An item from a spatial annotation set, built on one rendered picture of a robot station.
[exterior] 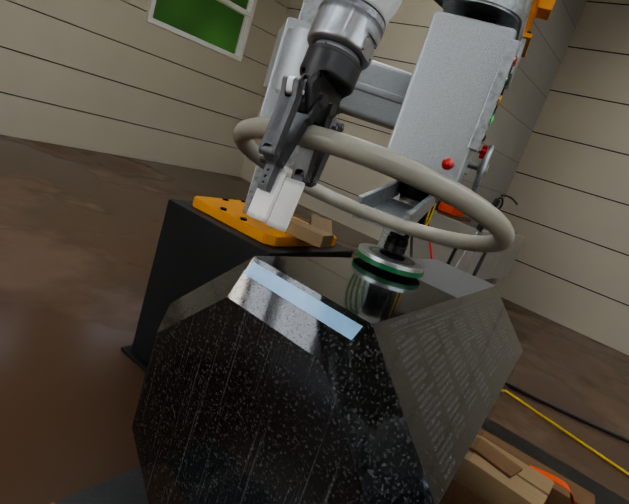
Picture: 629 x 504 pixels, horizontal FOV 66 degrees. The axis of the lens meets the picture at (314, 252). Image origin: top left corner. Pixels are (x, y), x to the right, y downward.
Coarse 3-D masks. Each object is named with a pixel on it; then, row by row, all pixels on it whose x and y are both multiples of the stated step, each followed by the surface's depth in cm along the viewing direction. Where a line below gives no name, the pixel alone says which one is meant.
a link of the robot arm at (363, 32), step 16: (336, 0) 59; (352, 0) 58; (320, 16) 60; (336, 16) 58; (352, 16) 58; (368, 16) 59; (320, 32) 59; (336, 32) 58; (352, 32) 58; (368, 32) 59; (352, 48) 60; (368, 48) 61; (368, 64) 62
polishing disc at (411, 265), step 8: (360, 248) 146; (368, 248) 148; (376, 248) 153; (368, 256) 142; (376, 256) 141; (384, 256) 145; (408, 256) 157; (384, 264) 140; (392, 264) 139; (400, 264) 141; (408, 264) 144; (416, 264) 148; (416, 272) 142
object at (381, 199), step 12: (396, 180) 142; (372, 192) 112; (384, 192) 125; (396, 192) 143; (372, 204) 116; (384, 204) 126; (396, 204) 131; (408, 204) 136; (420, 204) 115; (432, 204) 142; (408, 216) 101; (420, 216) 121; (384, 228) 104
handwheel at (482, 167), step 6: (492, 150) 143; (486, 156) 142; (474, 162) 149; (480, 162) 148; (486, 162) 142; (474, 168) 149; (480, 168) 142; (486, 168) 146; (480, 174) 143; (480, 180) 144; (474, 186) 146
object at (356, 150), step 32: (256, 128) 66; (320, 128) 60; (256, 160) 89; (352, 160) 59; (384, 160) 58; (320, 192) 102; (448, 192) 59; (384, 224) 103; (416, 224) 100; (480, 224) 65
